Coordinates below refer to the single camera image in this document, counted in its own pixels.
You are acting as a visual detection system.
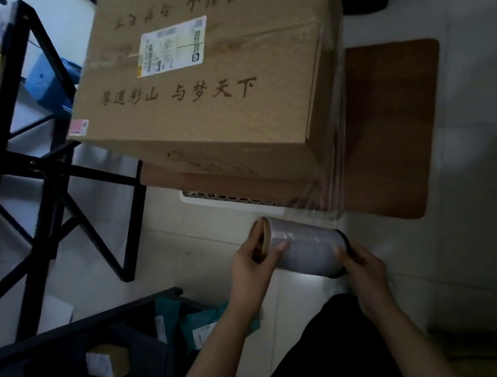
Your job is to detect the person's left hand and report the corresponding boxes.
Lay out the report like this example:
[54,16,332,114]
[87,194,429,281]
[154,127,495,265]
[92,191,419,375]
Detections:
[219,216,298,317]

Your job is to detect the person's right hand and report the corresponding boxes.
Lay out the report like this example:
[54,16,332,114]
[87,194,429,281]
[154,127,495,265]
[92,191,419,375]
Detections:
[332,237,396,320]

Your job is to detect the stretch film roll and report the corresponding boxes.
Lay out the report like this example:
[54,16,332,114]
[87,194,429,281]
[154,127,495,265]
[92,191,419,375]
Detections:
[243,171,370,290]

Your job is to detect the brown cardboard box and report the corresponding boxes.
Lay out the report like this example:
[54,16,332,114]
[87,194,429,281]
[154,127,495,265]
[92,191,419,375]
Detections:
[49,0,370,218]

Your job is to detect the person's right forearm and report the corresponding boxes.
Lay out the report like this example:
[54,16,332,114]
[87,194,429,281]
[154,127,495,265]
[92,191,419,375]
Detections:
[363,292,461,377]

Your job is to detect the person's left forearm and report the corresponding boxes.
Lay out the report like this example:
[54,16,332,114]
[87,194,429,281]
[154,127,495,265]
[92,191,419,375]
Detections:
[144,298,274,377]

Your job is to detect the person's black trousers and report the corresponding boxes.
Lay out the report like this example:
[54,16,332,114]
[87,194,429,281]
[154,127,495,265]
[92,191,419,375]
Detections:
[236,286,409,377]

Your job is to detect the small cardboard parcel box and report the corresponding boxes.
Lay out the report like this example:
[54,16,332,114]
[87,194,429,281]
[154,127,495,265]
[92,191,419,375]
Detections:
[84,340,133,377]

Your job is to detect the brown wooden board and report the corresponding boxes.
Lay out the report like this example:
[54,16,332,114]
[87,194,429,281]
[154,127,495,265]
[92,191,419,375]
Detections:
[126,36,462,254]

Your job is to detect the white paper sheet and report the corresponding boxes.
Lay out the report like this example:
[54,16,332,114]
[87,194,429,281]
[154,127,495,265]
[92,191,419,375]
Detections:
[32,291,77,336]

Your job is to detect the blue plastic stool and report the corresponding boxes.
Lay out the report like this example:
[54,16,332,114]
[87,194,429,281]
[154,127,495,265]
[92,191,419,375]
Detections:
[21,48,90,126]

